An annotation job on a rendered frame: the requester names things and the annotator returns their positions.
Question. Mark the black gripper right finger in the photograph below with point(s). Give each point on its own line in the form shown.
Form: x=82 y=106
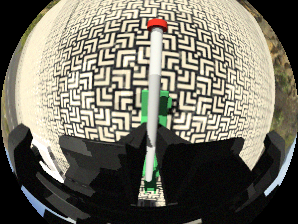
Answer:
x=178 y=159

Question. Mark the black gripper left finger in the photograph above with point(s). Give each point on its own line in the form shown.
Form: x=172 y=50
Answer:
x=123 y=158

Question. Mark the long pin with red cap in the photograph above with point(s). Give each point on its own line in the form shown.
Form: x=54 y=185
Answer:
x=156 y=26

